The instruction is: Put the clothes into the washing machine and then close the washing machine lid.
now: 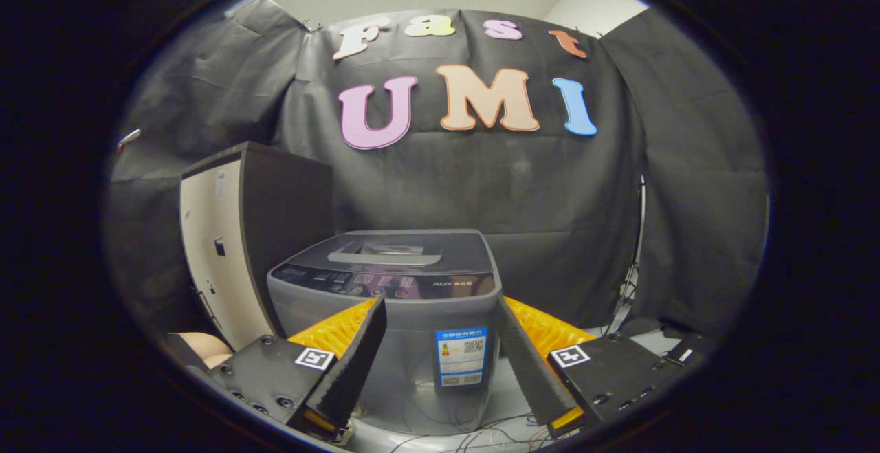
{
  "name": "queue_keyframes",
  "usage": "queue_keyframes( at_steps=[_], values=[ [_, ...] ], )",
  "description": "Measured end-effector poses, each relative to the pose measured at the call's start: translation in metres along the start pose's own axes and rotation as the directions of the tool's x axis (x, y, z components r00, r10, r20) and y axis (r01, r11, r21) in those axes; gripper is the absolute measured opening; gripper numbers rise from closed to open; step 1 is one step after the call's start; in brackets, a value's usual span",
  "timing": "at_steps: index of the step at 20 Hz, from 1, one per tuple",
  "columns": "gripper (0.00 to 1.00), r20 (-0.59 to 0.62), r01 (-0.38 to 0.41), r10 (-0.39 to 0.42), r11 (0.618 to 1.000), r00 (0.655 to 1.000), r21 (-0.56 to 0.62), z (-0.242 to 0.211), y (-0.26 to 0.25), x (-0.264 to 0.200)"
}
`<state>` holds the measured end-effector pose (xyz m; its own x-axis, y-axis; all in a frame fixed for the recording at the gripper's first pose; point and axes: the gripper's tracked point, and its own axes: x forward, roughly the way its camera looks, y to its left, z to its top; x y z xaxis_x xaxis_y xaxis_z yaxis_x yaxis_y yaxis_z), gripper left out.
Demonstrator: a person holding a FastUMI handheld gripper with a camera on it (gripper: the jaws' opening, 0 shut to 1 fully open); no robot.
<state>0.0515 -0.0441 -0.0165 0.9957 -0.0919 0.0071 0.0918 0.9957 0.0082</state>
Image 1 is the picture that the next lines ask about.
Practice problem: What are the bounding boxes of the floor cables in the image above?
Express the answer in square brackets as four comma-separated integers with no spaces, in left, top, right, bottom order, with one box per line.
[388,412,551,453]

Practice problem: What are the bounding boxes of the black box with white label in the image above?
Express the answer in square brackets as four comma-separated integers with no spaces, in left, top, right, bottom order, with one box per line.
[663,333,717,368]

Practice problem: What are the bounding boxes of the black light stand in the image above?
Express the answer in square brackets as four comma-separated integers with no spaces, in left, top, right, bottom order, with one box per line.
[605,177,647,334]

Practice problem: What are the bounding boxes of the grey washing machine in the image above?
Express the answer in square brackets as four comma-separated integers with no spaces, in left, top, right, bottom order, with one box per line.
[267,228,503,435]

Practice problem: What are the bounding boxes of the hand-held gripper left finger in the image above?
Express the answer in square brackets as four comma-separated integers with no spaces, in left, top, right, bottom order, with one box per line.
[205,295,388,441]

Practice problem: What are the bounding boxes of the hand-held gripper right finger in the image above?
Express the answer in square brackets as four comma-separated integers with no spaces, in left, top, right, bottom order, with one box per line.
[495,295,692,440]

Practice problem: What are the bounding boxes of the beige cabinet with dark side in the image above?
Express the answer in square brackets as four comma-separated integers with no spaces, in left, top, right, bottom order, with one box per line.
[179,141,336,352]

